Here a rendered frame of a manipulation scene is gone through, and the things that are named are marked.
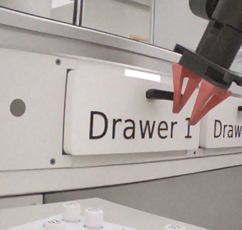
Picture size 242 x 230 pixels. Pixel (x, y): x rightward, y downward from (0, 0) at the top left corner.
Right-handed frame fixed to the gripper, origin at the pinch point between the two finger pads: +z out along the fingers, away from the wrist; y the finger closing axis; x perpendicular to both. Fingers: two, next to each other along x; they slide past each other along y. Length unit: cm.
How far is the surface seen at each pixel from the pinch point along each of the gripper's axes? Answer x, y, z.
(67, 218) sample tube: 29.8, -13.0, 2.3
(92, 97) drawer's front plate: 13.4, 5.8, 1.7
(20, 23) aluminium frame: 24.0, 11.5, -4.8
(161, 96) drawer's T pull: 3.9, 2.6, -1.2
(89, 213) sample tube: 29.4, -14.2, 0.7
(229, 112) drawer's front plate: -24.3, 4.1, 0.3
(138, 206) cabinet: -0.5, -0.1, 17.8
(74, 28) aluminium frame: 16.1, 11.6, -5.8
